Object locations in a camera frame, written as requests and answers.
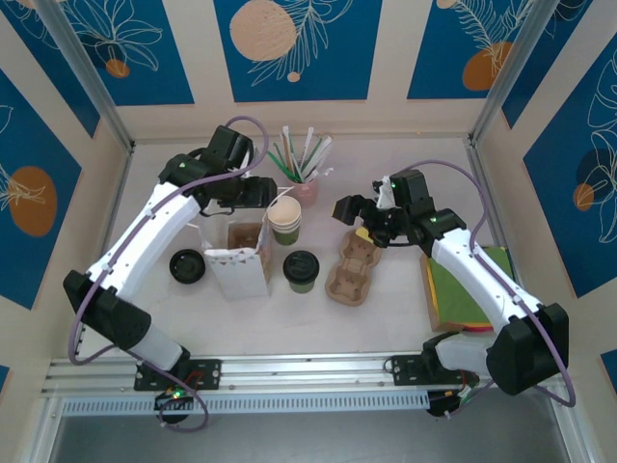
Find aluminium frame post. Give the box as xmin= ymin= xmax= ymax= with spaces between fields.
xmin=33 ymin=0 xmax=136 ymax=153
xmin=469 ymin=0 xmax=560 ymax=149

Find black plastic cup lid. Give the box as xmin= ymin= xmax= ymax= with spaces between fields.
xmin=282 ymin=250 xmax=320 ymax=284
xmin=168 ymin=248 xmax=209 ymax=285

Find brown cardboard bag insert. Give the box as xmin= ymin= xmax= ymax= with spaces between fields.
xmin=226 ymin=221 xmax=265 ymax=251

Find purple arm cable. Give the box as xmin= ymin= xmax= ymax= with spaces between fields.
xmin=67 ymin=115 xmax=269 ymax=435
xmin=383 ymin=159 xmax=577 ymax=421

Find stack of paper cups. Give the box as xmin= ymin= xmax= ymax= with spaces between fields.
xmin=267 ymin=195 xmax=303 ymax=229

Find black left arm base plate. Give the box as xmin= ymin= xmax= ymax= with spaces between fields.
xmin=133 ymin=359 xmax=224 ymax=393

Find brown cardboard cup carrier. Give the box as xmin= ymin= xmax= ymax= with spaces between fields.
xmin=325 ymin=229 xmax=386 ymax=309

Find pink straw holder cup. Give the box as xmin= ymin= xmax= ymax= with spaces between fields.
xmin=286 ymin=174 xmax=320 ymax=208

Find white slotted cable duct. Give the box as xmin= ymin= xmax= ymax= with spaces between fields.
xmin=61 ymin=391 xmax=431 ymax=417

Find aluminium frame leg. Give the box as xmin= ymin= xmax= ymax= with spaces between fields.
xmin=18 ymin=395 xmax=67 ymax=463
xmin=549 ymin=393 xmax=599 ymax=463

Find aluminium mounting rail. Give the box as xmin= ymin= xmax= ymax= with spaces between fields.
xmin=40 ymin=354 xmax=573 ymax=399

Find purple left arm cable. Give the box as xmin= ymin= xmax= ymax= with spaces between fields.
xmin=67 ymin=115 xmax=269 ymax=435

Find white paper gift bag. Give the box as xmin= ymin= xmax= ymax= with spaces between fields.
xmin=195 ymin=182 xmax=295 ymax=301

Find black controller board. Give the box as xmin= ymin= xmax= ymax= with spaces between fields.
xmin=152 ymin=389 xmax=195 ymax=412
xmin=425 ymin=389 xmax=478 ymax=420

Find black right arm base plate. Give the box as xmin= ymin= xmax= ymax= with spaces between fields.
xmin=389 ymin=354 xmax=478 ymax=388

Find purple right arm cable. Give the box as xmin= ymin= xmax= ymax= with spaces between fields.
xmin=383 ymin=159 xmax=577 ymax=421

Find green and orange folders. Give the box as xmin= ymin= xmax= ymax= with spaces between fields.
xmin=421 ymin=255 xmax=520 ymax=335

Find green paper-wrapped straw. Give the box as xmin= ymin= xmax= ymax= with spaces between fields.
xmin=264 ymin=150 xmax=303 ymax=185
xmin=272 ymin=140 xmax=299 ymax=180
xmin=301 ymin=137 xmax=325 ymax=182

